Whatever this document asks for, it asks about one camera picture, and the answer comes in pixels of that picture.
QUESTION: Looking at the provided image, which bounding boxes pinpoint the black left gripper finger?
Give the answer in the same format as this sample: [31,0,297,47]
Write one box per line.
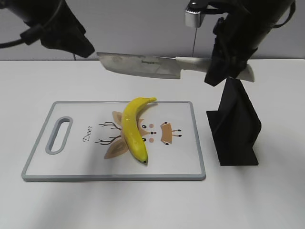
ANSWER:
[64,33,95,58]

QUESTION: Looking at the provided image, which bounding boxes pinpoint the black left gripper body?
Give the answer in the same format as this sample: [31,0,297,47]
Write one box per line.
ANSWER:
[41,0,86,51]

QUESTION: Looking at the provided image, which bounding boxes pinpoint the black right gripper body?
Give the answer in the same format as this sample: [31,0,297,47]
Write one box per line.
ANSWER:
[213,0,295,57]

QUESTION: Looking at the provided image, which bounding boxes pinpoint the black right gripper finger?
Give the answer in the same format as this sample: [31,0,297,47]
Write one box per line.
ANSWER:
[204,49,250,86]

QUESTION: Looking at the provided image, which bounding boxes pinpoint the white-handled kitchen knife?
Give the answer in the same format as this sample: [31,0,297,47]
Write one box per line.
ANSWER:
[96,52,255,83]

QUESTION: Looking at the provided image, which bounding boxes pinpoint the yellow plastic banana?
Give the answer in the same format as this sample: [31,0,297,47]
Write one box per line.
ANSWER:
[122,97,157,164]

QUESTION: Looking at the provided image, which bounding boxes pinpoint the black knife stand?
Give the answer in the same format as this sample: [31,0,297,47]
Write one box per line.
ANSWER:
[206,78,262,166]

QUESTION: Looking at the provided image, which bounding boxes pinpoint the grey-rimmed deer cutting board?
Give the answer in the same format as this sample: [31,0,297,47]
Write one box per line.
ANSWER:
[21,101,206,181]

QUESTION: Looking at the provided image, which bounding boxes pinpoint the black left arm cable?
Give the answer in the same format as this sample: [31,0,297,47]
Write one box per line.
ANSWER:
[0,0,65,49]

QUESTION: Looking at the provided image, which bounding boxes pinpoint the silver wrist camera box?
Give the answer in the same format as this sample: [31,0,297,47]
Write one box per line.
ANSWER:
[185,6,205,28]

